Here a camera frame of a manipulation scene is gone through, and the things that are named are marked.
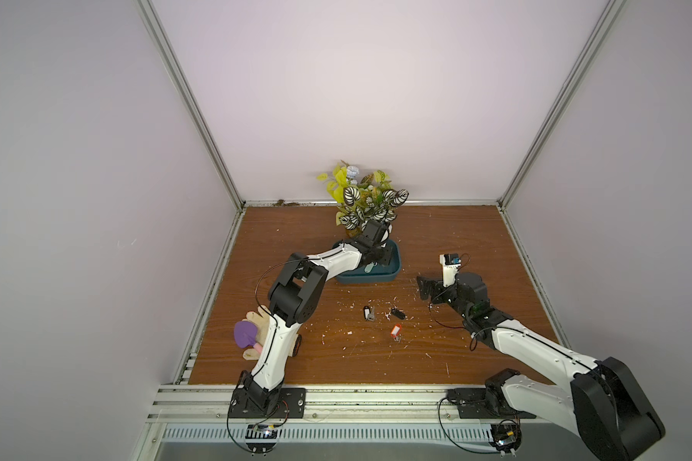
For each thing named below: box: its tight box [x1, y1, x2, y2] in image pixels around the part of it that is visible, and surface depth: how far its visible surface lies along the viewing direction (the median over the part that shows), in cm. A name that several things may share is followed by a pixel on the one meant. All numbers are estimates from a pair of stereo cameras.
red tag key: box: [390, 323, 403, 343], surface depth 87 cm
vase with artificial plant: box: [317, 160, 410, 239], surface depth 92 cm
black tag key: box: [363, 305, 376, 322], surface depth 91 cm
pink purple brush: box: [233, 320, 264, 354], surface depth 89 cm
